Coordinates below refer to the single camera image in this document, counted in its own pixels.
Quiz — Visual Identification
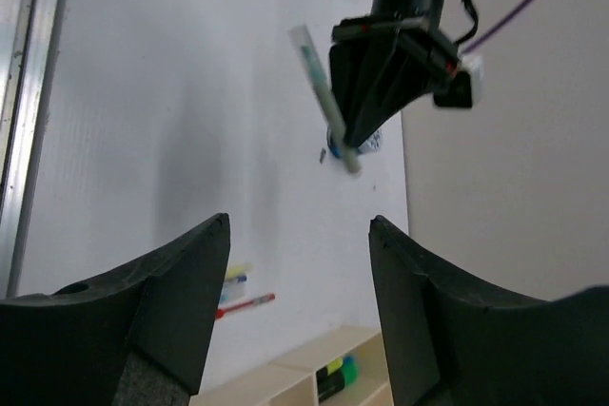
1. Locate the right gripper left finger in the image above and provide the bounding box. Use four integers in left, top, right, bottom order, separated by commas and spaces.
1, 213, 230, 405

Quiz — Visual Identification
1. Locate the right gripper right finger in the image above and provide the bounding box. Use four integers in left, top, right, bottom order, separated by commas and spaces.
368, 216, 608, 405

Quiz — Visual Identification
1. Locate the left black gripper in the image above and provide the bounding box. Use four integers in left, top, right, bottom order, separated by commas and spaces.
329, 0, 479, 147

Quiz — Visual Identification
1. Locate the red gel pen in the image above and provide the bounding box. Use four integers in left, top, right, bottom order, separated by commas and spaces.
215, 293, 276, 320

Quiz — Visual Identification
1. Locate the cyan clear pen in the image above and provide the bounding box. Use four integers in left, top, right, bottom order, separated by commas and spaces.
219, 282, 246, 304

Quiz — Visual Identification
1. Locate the olive green clear pen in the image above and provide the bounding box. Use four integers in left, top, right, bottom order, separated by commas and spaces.
288, 24, 362, 176

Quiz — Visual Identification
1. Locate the green highlighter marker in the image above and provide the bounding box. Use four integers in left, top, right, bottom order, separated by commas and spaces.
318, 364, 359, 403

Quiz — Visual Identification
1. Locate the yellow clear pen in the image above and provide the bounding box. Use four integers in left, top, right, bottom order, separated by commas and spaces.
225, 262, 252, 281

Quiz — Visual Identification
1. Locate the yellow highlighter marker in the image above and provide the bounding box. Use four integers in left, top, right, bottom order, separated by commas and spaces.
316, 358, 344, 385

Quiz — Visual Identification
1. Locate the beige divided organizer tray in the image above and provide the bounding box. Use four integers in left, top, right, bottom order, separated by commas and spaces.
189, 325, 393, 405

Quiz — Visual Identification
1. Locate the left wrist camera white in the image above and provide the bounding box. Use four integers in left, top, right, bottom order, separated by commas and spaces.
433, 53, 484, 109

